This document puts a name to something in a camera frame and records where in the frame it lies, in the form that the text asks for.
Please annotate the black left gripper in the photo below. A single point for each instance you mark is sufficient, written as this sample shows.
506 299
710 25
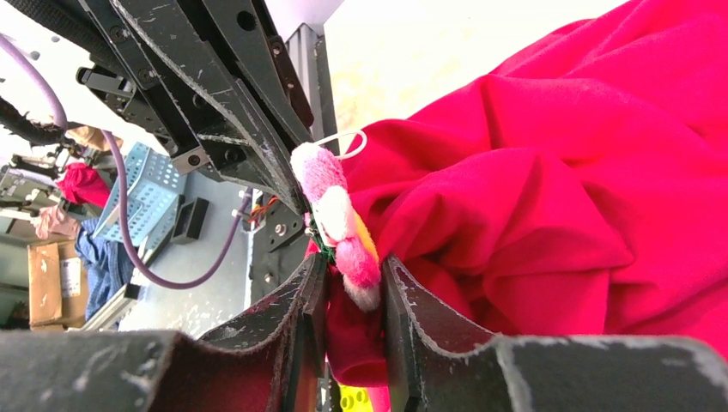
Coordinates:
224 55

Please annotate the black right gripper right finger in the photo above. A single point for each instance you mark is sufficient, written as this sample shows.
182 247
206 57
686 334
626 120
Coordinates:
438 360

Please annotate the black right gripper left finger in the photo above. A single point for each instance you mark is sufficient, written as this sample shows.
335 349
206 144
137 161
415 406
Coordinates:
269 358

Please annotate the pink flower brooch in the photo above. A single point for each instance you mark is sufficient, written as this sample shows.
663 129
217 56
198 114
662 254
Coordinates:
333 220

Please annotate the magenta garment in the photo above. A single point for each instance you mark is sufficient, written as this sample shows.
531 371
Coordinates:
579 188

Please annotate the green flat brick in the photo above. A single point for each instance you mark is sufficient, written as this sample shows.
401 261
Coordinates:
354 399

